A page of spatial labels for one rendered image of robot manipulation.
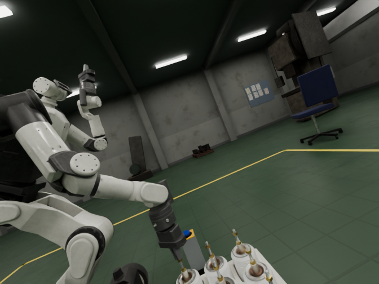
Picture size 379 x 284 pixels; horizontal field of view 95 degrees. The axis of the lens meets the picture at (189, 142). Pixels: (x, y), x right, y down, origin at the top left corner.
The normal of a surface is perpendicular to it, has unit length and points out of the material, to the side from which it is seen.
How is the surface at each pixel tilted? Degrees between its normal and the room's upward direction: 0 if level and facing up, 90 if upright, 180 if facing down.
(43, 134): 70
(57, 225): 90
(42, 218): 112
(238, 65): 90
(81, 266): 90
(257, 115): 90
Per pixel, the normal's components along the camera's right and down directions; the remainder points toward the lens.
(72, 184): -0.41, 0.30
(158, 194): 0.63, -0.25
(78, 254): 0.13, -0.04
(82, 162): 0.61, -0.61
